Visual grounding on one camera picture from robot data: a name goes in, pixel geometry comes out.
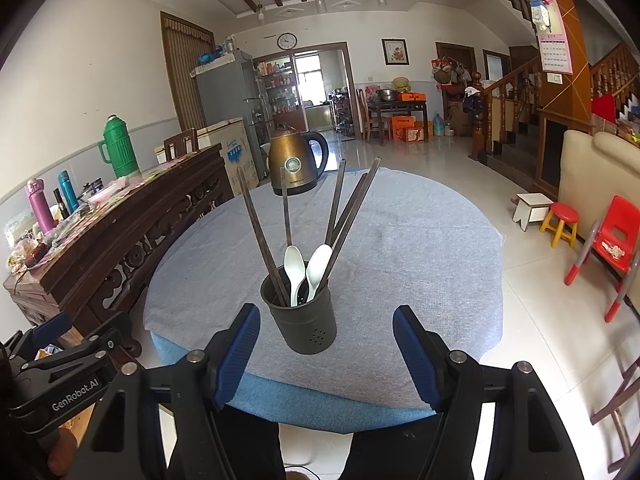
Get wooden dining chair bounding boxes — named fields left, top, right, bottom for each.
left=356, top=88, right=383, bottom=145

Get person's dark trousers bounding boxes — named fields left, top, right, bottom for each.
left=167, top=404, right=468, bottom=480

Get metal kitchen rack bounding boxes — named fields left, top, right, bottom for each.
left=332, top=89, right=357, bottom=136

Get person's left forearm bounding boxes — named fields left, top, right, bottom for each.
left=47, top=402, right=96, bottom=477

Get carved wooden sideboard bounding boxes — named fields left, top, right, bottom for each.
left=2, top=143, right=236, bottom=356

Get shelf of bottles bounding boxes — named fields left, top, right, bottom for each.
left=255, top=60, right=303, bottom=136

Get scattered papers and packets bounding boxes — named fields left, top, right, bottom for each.
left=5, top=162, right=201, bottom=281

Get pink water bottle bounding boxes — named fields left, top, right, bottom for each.
left=26, top=178, right=57, bottom=235

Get grey tablecloth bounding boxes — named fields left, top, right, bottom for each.
left=143, top=166, right=503, bottom=408

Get blue table cover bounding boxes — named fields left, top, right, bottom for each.
left=150, top=332, right=451, bottom=436

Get dark metal utensil holder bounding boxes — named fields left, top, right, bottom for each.
left=260, top=272, right=338, bottom=356

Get cardboard box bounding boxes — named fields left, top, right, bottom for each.
left=446, top=100, right=473, bottom=137

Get pink wall calendar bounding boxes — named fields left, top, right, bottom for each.
left=529, top=0, right=575, bottom=76

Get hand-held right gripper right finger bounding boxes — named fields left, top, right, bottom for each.
left=392, top=304, right=587, bottom=480

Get grey refrigerator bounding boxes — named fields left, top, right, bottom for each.
left=190, top=49, right=271, bottom=166

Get teal water bottle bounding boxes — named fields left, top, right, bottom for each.
left=56, top=170, right=81, bottom=213

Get framed wall picture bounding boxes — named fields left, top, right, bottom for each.
left=381, top=38, right=410, bottom=66

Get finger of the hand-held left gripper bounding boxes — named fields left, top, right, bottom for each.
left=70, top=311, right=134, bottom=361
left=20, top=312, right=72, bottom=357

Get yellow stool with red seat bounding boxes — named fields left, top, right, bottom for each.
left=539, top=203, right=580, bottom=250

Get small white stool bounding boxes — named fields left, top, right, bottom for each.
left=511, top=193, right=554, bottom=232

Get dark wooden side table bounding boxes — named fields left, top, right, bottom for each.
left=367, top=100, right=430, bottom=143

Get tall orange box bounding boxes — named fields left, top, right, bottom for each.
left=391, top=115, right=417, bottom=142

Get dark glass bottle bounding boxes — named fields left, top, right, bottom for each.
left=52, top=188, right=71, bottom=221

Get red cloth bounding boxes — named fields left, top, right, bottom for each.
left=591, top=92, right=618, bottom=121

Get green thermos jug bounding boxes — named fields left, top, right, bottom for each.
left=97, top=115, right=142, bottom=180

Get white chest freezer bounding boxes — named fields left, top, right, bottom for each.
left=155, top=117, right=261, bottom=191

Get wooden folding chair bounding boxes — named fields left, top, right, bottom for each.
left=590, top=355, right=640, bottom=476

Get wooden stair railing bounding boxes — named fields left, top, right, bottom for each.
left=472, top=55, right=543, bottom=161

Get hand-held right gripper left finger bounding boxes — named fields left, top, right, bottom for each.
left=75, top=302, right=262, bottom=480

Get brown curtained door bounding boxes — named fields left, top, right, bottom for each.
left=160, top=11, right=216, bottom=133

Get red plastic chair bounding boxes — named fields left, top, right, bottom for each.
left=564, top=195, right=640, bottom=323

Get hanging bags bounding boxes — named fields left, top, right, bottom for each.
left=431, top=56, right=473, bottom=98

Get cream sofa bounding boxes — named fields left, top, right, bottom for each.
left=557, top=129, right=640, bottom=253

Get wooden landing railing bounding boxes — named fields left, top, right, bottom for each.
left=590, top=40, right=640, bottom=106

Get bronze electric kettle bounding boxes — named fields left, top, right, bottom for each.
left=267, top=122, right=330, bottom=197

